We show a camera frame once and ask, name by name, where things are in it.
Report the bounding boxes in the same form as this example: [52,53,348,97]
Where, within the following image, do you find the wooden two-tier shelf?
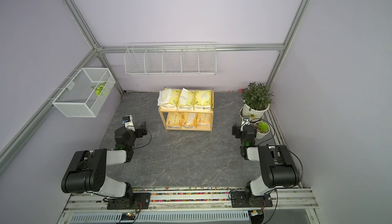
[157,88,214,132]

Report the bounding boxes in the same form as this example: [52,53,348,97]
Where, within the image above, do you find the orange tissue pack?
[165,112,183,129]
[197,113,212,128]
[181,113,198,129]

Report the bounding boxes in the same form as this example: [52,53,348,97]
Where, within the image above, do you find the green tissue pack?
[194,90,212,111]
[157,88,181,110]
[177,88,196,111]

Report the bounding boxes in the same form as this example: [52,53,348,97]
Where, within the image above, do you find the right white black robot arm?
[232,124,301,204]

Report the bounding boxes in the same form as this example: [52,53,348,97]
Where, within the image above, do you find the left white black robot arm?
[61,117,148,200]

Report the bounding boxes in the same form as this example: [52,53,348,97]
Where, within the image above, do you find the small potted succulent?
[254,121,270,139]

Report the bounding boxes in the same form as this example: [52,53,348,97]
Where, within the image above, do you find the large potted green plant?
[241,82,273,122]

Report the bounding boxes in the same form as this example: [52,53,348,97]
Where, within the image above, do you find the green leaf in basket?
[92,82,109,97]

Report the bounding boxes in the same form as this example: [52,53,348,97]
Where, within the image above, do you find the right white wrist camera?
[242,115,250,125]

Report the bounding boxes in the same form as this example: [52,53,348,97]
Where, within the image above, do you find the white mesh wall basket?
[52,68,115,118]

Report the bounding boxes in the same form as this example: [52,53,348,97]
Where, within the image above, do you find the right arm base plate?
[228,190,273,208]

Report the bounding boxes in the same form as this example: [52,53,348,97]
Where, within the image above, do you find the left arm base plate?
[107,192,151,210]

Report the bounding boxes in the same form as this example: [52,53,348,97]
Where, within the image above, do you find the aluminium rail frame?
[58,187,325,224]

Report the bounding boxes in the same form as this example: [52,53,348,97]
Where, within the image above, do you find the white wire wall shelf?
[124,42,217,76]

